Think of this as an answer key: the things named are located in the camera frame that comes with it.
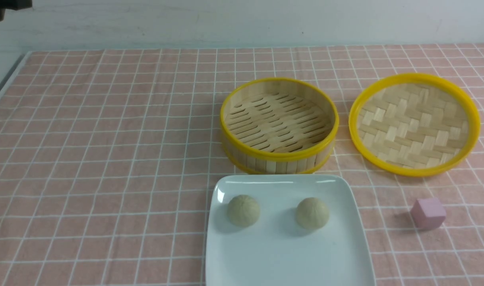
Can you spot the pink checkered tablecloth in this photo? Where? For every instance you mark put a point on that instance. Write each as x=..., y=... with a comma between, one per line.
x=108, y=159

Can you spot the steamed bun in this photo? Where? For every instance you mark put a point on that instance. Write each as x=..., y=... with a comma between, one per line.
x=243, y=211
x=312, y=213

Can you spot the black robot arm viewer left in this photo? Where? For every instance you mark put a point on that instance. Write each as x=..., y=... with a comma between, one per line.
x=14, y=5

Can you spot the yellow rimmed bamboo steamer basket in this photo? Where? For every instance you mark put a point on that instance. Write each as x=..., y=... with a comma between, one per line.
x=278, y=126

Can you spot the pink cube block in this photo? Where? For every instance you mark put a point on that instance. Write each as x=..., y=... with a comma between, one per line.
x=428, y=213

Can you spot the yellow rimmed woven steamer lid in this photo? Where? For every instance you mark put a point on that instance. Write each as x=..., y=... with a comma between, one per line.
x=414, y=124

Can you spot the white square plate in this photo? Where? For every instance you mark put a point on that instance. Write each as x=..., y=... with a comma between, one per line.
x=276, y=251

